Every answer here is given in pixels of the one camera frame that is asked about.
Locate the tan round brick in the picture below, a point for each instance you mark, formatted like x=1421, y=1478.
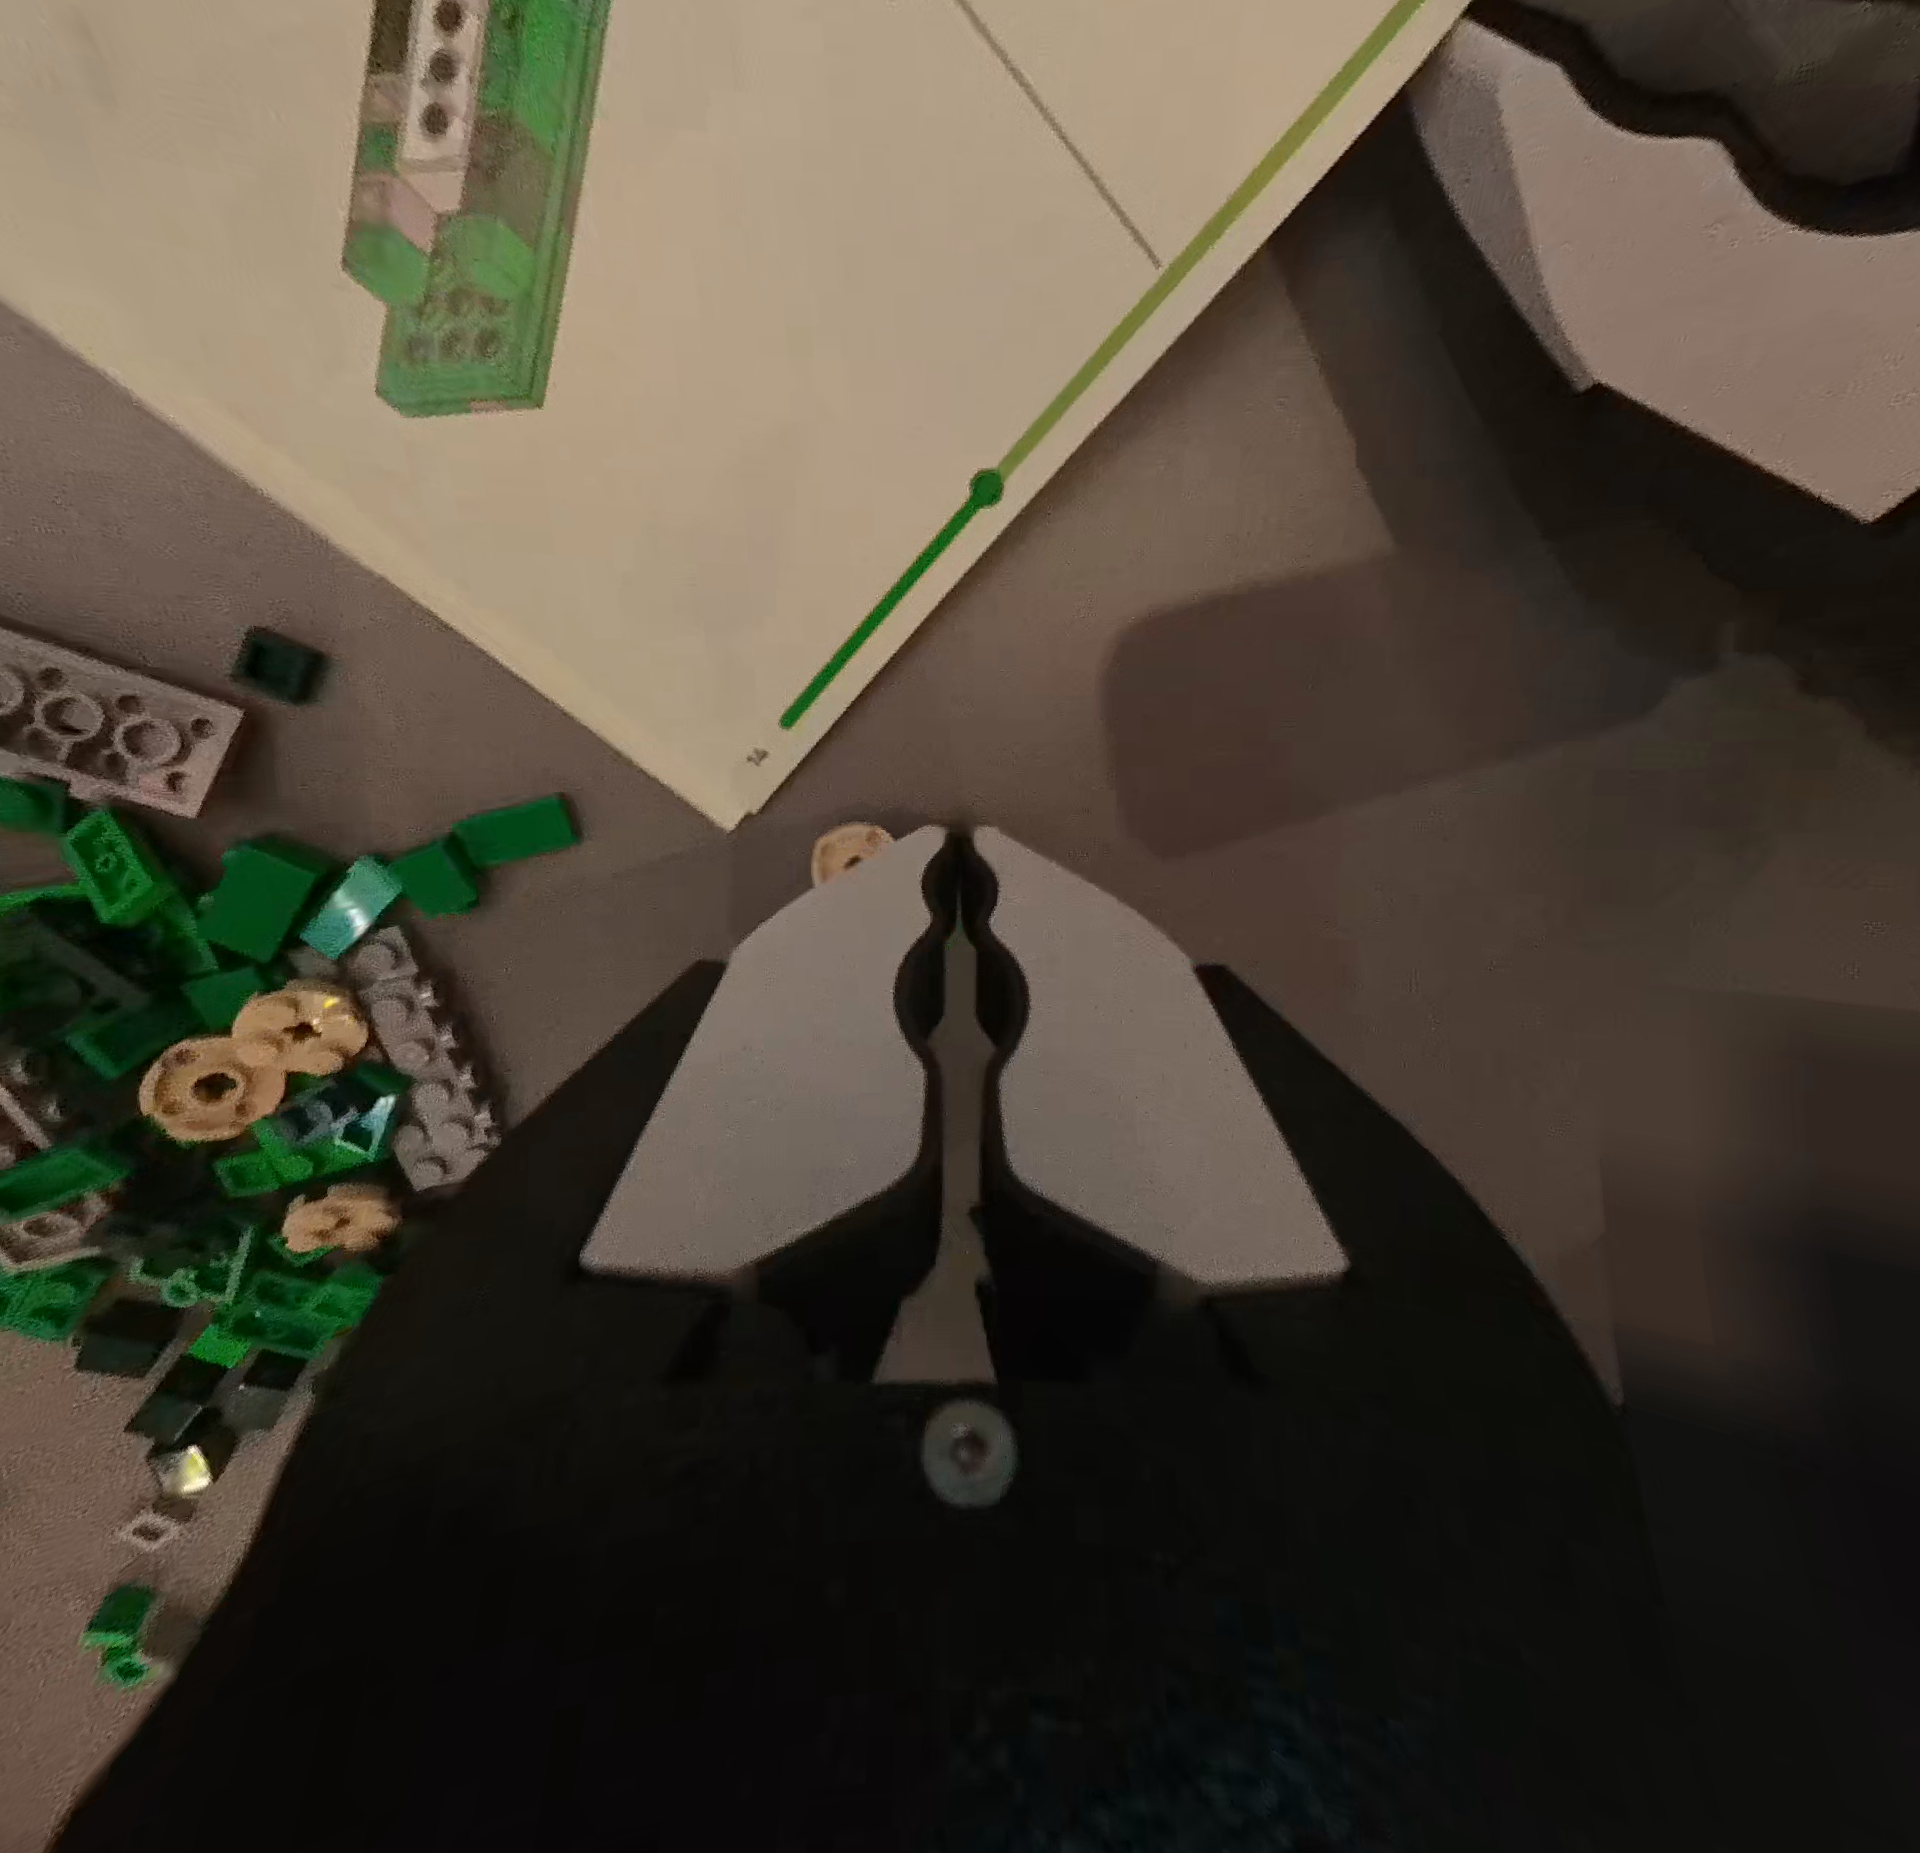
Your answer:
x=850, y=857
x=214, y=1086
x=340, y=1220
x=303, y=1025

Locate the small green brick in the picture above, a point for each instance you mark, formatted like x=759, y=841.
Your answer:
x=120, y=1630

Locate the pale green instruction booklet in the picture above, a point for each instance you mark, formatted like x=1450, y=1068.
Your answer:
x=779, y=318

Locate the small pale square tile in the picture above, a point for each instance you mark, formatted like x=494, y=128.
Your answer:
x=152, y=1529

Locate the grey desk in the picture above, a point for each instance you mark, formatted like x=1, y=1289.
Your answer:
x=1051, y=711

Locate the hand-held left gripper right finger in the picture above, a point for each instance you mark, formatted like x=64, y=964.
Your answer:
x=1155, y=1121

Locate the pile of green building bricks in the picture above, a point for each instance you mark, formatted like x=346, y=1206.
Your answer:
x=251, y=895

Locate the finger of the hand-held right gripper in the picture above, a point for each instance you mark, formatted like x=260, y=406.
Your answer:
x=1765, y=52
x=1725, y=342

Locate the dark green small tile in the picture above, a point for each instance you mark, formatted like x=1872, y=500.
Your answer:
x=278, y=663

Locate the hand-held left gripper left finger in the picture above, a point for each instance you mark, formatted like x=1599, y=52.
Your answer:
x=779, y=1108

